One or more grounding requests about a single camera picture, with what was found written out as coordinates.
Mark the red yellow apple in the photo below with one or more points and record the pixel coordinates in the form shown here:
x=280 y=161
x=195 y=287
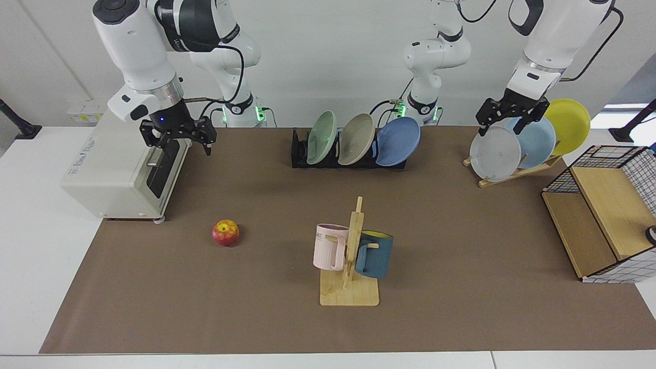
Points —
x=225 y=233

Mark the light blue plate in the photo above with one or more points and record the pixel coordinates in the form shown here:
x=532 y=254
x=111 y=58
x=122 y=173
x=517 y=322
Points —
x=535 y=141

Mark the grey plate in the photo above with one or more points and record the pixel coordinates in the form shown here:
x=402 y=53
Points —
x=494 y=156

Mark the wooden plate rack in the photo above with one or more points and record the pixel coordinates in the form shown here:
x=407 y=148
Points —
x=543 y=164

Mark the yellow plate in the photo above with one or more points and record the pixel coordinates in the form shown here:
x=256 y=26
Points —
x=569 y=123

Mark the black dish rack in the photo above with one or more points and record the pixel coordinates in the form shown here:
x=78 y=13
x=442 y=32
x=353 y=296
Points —
x=298 y=154

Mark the pale green plate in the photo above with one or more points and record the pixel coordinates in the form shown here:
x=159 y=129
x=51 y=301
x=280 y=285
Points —
x=322 y=137

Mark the beige plate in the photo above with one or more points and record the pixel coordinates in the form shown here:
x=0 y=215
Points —
x=356 y=139

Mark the pale toaster oven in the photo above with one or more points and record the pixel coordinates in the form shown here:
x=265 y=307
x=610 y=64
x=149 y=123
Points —
x=107 y=169

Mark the black stand foot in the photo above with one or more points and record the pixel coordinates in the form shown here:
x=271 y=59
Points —
x=628 y=132
x=20 y=128

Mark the pink cup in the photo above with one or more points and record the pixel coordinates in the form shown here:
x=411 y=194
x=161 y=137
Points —
x=328 y=251

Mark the brown table cloth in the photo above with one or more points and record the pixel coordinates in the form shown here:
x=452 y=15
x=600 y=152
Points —
x=205 y=307

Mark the dark blue cup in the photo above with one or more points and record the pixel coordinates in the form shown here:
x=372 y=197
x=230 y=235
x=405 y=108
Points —
x=376 y=256

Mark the small grey round thing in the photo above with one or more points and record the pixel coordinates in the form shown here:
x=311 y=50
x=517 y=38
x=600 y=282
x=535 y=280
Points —
x=651 y=234

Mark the wooden cup stand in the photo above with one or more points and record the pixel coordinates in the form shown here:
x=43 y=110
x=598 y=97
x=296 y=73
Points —
x=348 y=294

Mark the white wall socket strip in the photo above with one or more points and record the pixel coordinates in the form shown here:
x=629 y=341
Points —
x=84 y=110

